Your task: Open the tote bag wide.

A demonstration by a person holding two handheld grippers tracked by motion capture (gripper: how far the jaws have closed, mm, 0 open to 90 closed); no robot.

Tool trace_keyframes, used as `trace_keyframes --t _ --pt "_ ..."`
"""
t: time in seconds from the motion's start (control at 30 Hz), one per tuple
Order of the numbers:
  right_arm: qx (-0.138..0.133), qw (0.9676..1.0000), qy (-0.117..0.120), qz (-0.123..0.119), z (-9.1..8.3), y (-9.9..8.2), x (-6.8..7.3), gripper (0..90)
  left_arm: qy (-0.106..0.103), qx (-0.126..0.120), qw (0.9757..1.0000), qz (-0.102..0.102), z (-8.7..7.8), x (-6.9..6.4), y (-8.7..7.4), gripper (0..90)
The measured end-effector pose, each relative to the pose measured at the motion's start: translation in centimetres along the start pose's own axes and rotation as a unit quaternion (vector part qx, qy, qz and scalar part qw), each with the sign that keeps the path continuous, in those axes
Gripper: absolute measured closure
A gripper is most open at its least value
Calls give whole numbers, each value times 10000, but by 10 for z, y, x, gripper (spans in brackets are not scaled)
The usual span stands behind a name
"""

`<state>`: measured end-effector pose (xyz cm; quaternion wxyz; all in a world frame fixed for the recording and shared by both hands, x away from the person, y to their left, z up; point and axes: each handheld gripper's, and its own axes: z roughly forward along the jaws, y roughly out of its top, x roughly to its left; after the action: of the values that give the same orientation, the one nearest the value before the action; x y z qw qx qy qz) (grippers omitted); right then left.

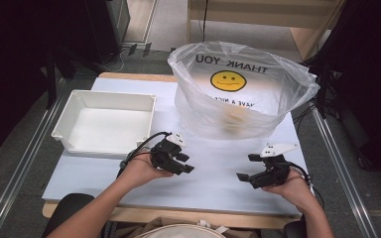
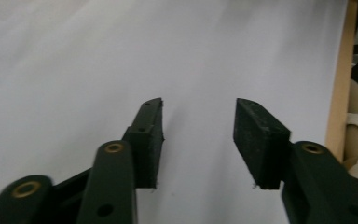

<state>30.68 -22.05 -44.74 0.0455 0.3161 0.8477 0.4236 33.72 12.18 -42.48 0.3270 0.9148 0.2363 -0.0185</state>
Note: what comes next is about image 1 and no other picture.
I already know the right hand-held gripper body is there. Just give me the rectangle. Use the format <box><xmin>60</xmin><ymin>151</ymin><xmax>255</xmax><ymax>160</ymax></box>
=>
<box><xmin>248</xmin><ymin>142</ymin><xmax>299</xmax><ymax>190</ymax></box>

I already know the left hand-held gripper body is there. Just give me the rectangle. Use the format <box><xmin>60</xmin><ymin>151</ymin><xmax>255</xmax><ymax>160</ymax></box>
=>
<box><xmin>149</xmin><ymin>132</ymin><xmax>188</xmax><ymax>175</ymax></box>

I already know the white plastic tray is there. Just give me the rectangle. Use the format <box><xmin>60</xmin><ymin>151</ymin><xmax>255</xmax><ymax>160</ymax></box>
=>
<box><xmin>51</xmin><ymin>88</ymin><xmax>157</xmax><ymax>160</ymax></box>

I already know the clear plastic bag smiley print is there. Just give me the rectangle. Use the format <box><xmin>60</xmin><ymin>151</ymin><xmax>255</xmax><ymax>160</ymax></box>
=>
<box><xmin>167</xmin><ymin>41</ymin><xmax>321</xmax><ymax>141</ymax></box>

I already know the person's left hand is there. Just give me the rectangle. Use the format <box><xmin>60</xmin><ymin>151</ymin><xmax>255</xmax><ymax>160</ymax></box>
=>
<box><xmin>118</xmin><ymin>153</ymin><xmax>174</xmax><ymax>190</ymax></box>

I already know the person's right hand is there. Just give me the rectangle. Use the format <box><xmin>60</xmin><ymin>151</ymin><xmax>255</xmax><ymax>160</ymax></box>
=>
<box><xmin>262</xmin><ymin>169</ymin><xmax>316</xmax><ymax>212</ymax></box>

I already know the wooden table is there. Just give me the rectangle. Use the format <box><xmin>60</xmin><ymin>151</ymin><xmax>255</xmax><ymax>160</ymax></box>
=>
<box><xmin>42</xmin><ymin>72</ymin><xmax>307</xmax><ymax>231</ymax></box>

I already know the black chair armrest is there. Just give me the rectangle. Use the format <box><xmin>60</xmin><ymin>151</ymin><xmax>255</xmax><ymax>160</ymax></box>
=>
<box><xmin>282</xmin><ymin>219</ymin><xmax>308</xmax><ymax>238</ymax></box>
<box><xmin>42</xmin><ymin>192</ymin><xmax>95</xmax><ymax>238</ymax></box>

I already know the person's beige clothing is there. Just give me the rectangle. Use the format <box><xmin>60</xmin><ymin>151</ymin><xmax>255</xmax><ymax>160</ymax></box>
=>
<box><xmin>112</xmin><ymin>216</ymin><xmax>260</xmax><ymax>238</ymax></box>

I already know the black tripod stand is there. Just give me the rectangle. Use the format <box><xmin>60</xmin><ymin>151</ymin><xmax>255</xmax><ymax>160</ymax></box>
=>
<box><xmin>306</xmin><ymin>56</ymin><xmax>332</xmax><ymax>118</ymax></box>

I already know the wooden shelf unit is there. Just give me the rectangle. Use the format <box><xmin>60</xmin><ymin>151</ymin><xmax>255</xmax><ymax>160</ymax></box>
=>
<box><xmin>187</xmin><ymin>0</ymin><xmax>347</xmax><ymax>62</ymax></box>

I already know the black metal stand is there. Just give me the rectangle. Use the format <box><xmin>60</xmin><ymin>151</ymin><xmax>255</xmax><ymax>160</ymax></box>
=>
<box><xmin>44</xmin><ymin>49</ymin><xmax>60</xmax><ymax>111</ymax></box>

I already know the dark curtain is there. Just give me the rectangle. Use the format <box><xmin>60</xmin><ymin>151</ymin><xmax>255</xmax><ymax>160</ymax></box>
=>
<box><xmin>323</xmin><ymin>0</ymin><xmax>381</xmax><ymax>181</ymax></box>
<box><xmin>0</xmin><ymin>0</ymin><xmax>90</xmax><ymax>163</ymax></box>

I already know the black cabinet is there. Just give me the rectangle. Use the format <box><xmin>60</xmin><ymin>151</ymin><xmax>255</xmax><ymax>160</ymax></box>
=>
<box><xmin>83</xmin><ymin>0</ymin><xmax>131</xmax><ymax>64</ymax></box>

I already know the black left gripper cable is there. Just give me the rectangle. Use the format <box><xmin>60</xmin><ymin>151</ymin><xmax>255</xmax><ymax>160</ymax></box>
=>
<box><xmin>117</xmin><ymin>131</ymin><xmax>173</xmax><ymax>179</ymax></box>

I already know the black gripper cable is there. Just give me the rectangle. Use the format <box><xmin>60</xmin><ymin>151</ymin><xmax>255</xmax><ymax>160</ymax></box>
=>
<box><xmin>287</xmin><ymin>161</ymin><xmax>325</xmax><ymax>210</ymax></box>
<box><xmin>117</xmin><ymin>131</ymin><xmax>173</xmax><ymax>179</ymax></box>

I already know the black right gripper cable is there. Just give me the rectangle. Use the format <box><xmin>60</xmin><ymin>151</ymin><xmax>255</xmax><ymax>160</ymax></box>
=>
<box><xmin>287</xmin><ymin>161</ymin><xmax>325</xmax><ymax>210</ymax></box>

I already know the black floor cable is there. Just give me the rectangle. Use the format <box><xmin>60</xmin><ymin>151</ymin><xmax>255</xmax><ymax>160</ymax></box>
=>
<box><xmin>292</xmin><ymin>101</ymin><xmax>319</xmax><ymax>134</ymax></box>

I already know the aluminium floor rail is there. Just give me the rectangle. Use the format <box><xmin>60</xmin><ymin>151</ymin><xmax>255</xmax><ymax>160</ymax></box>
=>
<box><xmin>0</xmin><ymin>78</ymin><xmax>67</xmax><ymax>238</ymax></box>
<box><xmin>311</xmin><ymin>106</ymin><xmax>380</xmax><ymax>238</ymax></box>

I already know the black hanging cable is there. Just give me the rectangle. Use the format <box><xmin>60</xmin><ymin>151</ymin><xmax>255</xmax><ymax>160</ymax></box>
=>
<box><xmin>202</xmin><ymin>0</ymin><xmax>210</xmax><ymax>34</ymax></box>

